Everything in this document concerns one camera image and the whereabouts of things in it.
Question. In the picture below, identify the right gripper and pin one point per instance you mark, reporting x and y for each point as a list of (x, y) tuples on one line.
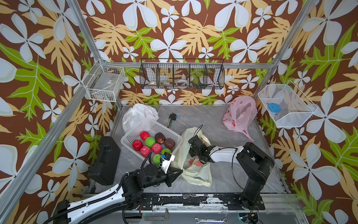
[(190, 153)]

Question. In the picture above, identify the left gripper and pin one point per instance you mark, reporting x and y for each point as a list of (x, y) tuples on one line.
[(169, 175)]

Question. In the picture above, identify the green apple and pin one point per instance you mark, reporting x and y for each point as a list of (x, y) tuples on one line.
[(149, 142), (157, 160), (166, 150)]

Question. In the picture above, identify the yellow orange-print plastic bag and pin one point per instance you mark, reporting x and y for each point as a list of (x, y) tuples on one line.
[(194, 171)]

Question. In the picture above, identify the white perforated plastic basket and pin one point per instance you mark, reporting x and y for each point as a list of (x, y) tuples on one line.
[(152, 127)]

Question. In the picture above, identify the pink apple-print plastic bag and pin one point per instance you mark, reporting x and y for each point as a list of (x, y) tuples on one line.
[(240, 115)]

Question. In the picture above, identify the white plastic bag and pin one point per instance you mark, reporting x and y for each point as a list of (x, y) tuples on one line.
[(137, 113)]

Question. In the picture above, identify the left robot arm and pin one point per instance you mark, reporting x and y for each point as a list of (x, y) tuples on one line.
[(95, 207)]

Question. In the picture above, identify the black tool case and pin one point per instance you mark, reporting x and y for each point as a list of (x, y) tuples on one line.
[(104, 168)]

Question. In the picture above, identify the silver wrench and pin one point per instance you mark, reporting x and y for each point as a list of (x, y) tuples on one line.
[(209, 220)]

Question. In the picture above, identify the blue object in basket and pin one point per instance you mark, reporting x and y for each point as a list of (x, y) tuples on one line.
[(274, 108)]

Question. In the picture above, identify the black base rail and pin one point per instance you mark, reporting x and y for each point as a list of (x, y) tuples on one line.
[(231, 201)]

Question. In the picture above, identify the small black connector with wires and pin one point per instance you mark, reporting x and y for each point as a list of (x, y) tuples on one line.
[(172, 118)]

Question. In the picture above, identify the black wire wall basket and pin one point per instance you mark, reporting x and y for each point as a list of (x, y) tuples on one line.
[(172, 73)]

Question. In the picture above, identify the white wire basket right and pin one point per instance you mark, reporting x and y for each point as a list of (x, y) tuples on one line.
[(296, 106)]

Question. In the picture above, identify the white wire basket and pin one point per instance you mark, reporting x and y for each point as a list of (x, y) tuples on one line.
[(296, 106), (104, 82)]

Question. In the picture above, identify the white wire basket left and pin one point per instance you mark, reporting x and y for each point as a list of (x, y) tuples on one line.
[(104, 82)]

